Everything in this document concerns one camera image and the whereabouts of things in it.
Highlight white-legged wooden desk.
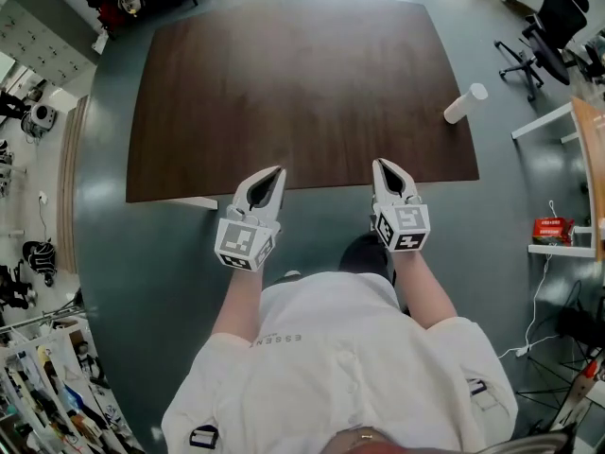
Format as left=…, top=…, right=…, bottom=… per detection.
left=510, top=95, right=605, bottom=260

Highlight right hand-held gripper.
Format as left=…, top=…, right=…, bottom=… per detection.
left=370, top=157, right=432, bottom=254

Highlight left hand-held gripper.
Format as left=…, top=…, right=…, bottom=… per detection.
left=215, top=165, right=289, bottom=273

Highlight red cardboard box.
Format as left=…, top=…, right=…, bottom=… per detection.
left=532, top=216, right=577, bottom=248

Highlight white cylindrical cup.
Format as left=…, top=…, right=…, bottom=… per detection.
left=442, top=81, right=490, bottom=125

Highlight person's white shirt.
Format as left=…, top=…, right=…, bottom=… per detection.
left=160, top=271, right=520, bottom=454

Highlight grey metal lockers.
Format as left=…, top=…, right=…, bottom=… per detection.
left=0, top=0, right=99, bottom=88

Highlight wooden platform edge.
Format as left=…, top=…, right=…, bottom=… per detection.
left=56, top=94, right=91, bottom=274

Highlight white pet carrier backpack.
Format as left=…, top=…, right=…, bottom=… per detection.
left=21, top=101, right=59, bottom=135

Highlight red bag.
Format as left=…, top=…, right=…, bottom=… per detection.
left=99, top=1, right=128, bottom=28

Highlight black office chair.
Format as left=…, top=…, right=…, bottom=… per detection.
left=493, top=0, right=591, bottom=103
left=564, top=33, right=605, bottom=87

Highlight brown wooden table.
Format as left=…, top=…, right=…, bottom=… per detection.
left=125, top=0, right=481, bottom=211

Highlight black tripod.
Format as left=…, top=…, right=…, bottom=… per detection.
left=517, top=279, right=605, bottom=444

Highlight cluttered white shelf rack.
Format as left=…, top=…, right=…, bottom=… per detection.
left=0, top=319, right=129, bottom=454

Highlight black and white backpack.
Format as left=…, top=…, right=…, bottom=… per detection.
left=22, top=238, right=59, bottom=288

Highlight person's right forearm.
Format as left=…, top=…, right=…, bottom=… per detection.
left=390, top=248, right=458, bottom=330

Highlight white power cable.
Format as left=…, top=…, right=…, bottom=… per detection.
left=496, top=200, right=568, bottom=359

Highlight person's black trousers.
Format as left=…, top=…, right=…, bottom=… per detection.
left=271, top=232, right=397, bottom=287

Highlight person's left forearm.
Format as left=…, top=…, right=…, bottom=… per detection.
left=210, top=265, right=265, bottom=347

